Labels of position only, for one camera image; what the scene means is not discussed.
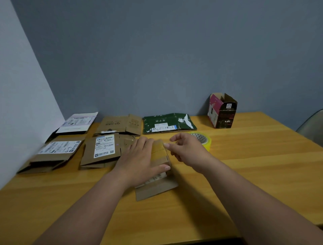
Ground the person's right hand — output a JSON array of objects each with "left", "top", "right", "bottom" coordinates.
[{"left": 163, "top": 132, "right": 215, "bottom": 174}]

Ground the person's left hand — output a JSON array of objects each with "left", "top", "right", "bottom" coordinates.
[{"left": 112, "top": 137, "right": 171, "bottom": 188}]

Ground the yellow tape roll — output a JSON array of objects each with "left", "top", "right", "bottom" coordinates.
[{"left": 189, "top": 132, "right": 212, "bottom": 152}]

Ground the small brown cardboard box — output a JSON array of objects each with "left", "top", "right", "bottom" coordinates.
[{"left": 135, "top": 139, "right": 179, "bottom": 202}]

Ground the green box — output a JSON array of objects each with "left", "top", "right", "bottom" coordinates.
[{"left": 142, "top": 113, "right": 197, "bottom": 135}]

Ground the plain brown carton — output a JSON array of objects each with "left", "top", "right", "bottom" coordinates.
[{"left": 95, "top": 114, "right": 143, "bottom": 137}]

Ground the pink and black carton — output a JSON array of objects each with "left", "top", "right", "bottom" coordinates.
[{"left": 207, "top": 93, "right": 238, "bottom": 129}]

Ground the brown carton with label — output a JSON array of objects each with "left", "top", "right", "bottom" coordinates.
[{"left": 79, "top": 133, "right": 137, "bottom": 170}]

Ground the black box white label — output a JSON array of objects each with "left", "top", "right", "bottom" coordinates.
[{"left": 45, "top": 112, "right": 98, "bottom": 143}]

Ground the person's left forearm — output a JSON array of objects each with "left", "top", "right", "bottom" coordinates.
[{"left": 33, "top": 171, "right": 131, "bottom": 245}]

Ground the person's right forearm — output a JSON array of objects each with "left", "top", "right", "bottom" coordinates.
[{"left": 201, "top": 159, "right": 323, "bottom": 245}]

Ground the beige chair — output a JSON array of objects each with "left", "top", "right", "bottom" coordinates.
[{"left": 295, "top": 109, "right": 323, "bottom": 147}]

